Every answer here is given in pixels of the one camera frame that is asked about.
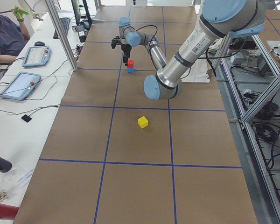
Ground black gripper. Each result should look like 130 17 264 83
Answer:
121 44 132 66

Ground red wooden cube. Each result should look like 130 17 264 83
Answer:
127 59 134 69

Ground blue wooden cube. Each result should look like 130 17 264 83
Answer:
127 68 135 73

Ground yellow wooden cube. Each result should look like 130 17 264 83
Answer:
137 116 149 129

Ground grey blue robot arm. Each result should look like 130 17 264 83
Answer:
111 0 267 100

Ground black monitor stand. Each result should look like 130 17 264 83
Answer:
71 0 92 30

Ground black keyboard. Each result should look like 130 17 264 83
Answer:
53 17 70 39

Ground black computer mouse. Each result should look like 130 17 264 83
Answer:
34 41 45 46

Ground upper blue teach pendant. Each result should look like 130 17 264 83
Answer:
22 46 51 68

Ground blue teach pendant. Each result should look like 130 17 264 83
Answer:
0 72 41 101
22 46 51 68

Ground lower blue teach pendant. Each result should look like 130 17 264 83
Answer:
0 72 41 101

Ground grey power adapter box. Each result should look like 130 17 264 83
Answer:
230 54 245 65

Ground green handheld object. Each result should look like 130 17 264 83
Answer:
11 7 29 20

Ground small black square pad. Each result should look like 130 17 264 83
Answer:
21 114 32 123

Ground seated person dark shirt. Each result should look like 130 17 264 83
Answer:
0 12 30 65

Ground clear plastic bag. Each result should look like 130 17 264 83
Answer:
5 166 35 188

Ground black cylinder bottle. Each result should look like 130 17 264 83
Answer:
0 157 12 173

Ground red bottle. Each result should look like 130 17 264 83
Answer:
0 203 19 220

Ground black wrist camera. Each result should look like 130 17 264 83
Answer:
111 36 121 49

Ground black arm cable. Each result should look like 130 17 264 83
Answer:
135 24 159 47

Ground aluminium frame post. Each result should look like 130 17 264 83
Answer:
45 0 78 71

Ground white pedestal column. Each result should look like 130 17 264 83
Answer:
181 59 210 83

